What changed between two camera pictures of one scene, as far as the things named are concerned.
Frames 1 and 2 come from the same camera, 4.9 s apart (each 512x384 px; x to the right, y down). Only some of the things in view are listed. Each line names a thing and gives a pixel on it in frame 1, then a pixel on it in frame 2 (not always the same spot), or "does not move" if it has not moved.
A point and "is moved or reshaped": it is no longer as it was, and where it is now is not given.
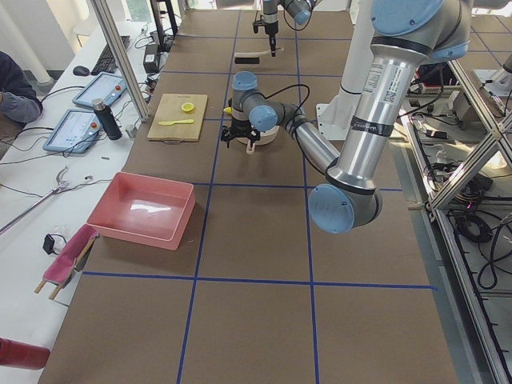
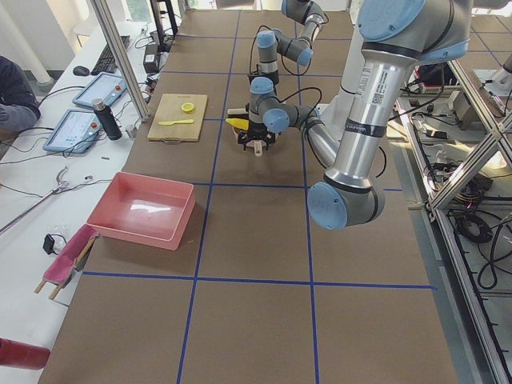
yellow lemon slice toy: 187,106 does not move
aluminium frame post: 122,60 does not move
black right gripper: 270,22 → 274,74
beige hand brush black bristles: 251,58 is moved or reshaped
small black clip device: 49,243 does not move
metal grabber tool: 60,186 does not move
